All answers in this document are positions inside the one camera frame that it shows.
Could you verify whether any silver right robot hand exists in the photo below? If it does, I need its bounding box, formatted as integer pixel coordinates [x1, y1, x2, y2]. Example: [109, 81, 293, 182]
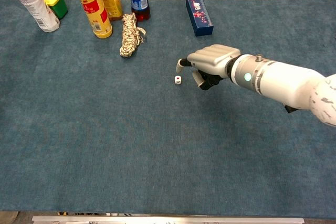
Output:
[175, 44, 242, 91]

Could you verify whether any dark blue rectangular box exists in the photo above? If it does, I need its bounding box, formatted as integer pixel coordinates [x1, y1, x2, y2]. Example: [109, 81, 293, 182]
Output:
[185, 0, 214, 37]

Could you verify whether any teal felt table cloth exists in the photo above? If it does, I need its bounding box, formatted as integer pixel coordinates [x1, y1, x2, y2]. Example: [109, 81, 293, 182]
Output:
[0, 0, 336, 216]

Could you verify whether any yellow bottle with red label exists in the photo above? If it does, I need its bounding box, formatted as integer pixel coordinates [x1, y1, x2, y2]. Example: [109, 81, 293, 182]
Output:
[70, 0, 113, 39]

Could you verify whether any green box with yellow lid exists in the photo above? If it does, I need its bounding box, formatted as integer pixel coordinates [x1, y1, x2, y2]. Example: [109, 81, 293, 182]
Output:
[38, 0, 69, 20]

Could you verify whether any white cylindrical canister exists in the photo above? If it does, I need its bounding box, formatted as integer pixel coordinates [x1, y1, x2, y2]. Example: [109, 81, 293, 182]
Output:
[3, 0, 61, 33]

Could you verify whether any coiled beige braided rope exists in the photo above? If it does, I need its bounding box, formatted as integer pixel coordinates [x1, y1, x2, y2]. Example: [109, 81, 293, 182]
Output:
[119, 12, 148, 58]

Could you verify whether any aluminium frame rail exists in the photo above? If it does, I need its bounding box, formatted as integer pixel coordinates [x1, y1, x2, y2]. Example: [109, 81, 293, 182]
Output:
[31, 215, 305, 224]

